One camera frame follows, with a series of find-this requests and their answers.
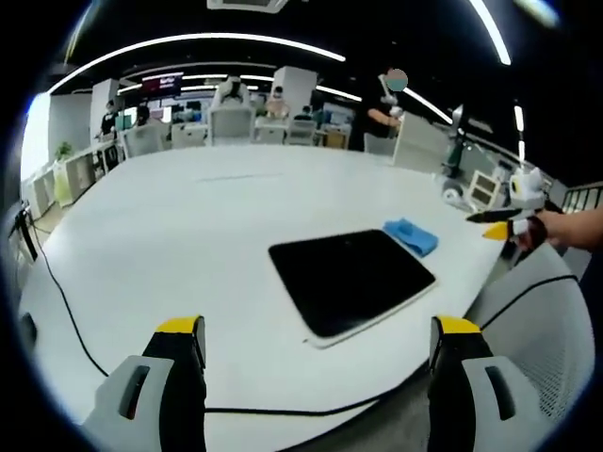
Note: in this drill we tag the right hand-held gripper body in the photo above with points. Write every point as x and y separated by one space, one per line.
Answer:
525 188

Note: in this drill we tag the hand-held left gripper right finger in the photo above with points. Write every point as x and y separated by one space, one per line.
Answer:
476 405

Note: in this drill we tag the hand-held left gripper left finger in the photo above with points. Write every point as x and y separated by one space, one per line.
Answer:
141 409

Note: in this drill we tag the blue cleaning cloth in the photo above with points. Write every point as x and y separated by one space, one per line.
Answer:
412 235

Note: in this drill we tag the black mirror with white frame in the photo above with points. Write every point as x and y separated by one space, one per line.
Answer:
351 280

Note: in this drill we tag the person's right hand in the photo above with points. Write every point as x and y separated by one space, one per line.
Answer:
542 233

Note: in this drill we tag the white tape roll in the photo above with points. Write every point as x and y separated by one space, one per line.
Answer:
453 194

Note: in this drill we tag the black railing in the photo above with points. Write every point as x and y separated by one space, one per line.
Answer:
584 198

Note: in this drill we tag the green and black machine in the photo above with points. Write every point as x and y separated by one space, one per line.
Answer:
456 150

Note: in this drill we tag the white mesh office chair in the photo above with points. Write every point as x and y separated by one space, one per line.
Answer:
542 329

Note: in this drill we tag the black stand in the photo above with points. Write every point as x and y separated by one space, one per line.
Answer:
23 230

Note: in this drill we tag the white low shelf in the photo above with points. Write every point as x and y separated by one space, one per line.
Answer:
70 179

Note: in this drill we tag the green potted plant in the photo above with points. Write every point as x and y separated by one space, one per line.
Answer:
63 150

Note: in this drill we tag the curved ceiling light strip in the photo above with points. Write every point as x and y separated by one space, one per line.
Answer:
188 40

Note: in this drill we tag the small wooden frame rack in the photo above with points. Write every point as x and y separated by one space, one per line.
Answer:
485 187

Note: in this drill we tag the wall screen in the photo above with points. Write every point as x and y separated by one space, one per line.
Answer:
162 85

